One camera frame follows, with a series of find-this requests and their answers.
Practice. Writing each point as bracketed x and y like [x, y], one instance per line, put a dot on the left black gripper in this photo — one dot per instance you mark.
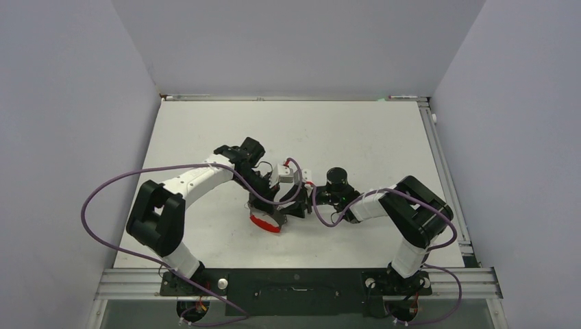
[260, 204]

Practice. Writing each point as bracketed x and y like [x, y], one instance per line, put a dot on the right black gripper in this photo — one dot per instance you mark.
[303, 202]

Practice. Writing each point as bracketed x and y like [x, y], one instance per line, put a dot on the red handled key tool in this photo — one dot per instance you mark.
[264, 222]

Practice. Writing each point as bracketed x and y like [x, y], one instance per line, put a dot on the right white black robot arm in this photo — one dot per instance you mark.
[418, 213]

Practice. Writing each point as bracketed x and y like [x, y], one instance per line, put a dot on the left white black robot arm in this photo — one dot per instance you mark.
[157, 217]

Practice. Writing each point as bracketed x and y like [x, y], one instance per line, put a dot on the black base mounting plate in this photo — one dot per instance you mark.
[315, 292]

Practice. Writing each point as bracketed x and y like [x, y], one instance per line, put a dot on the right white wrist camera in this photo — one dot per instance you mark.
[306, 177]

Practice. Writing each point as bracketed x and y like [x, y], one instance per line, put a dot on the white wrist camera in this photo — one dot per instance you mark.
[281, 174]
[306, 177]

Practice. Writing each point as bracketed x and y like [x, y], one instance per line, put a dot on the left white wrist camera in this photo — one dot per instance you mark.
[281, 174]

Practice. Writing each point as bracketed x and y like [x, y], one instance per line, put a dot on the marker pen on back rail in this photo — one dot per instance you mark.
[403, 97]

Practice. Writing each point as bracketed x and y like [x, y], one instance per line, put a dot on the aluminium front frame rail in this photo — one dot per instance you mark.
[145, 284]

